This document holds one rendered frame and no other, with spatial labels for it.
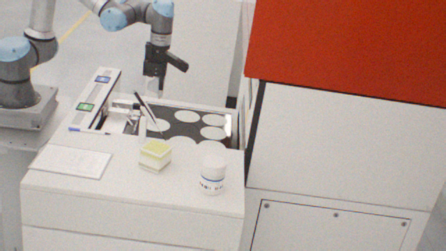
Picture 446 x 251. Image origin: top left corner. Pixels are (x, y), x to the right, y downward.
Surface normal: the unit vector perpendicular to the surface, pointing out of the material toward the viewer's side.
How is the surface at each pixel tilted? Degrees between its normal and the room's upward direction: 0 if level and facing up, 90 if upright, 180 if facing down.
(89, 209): 90
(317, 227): 90
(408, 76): 90
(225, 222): 90
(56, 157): 0
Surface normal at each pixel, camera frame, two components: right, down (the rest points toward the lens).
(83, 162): 0.14, -0.87
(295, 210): -0.03, 0.47
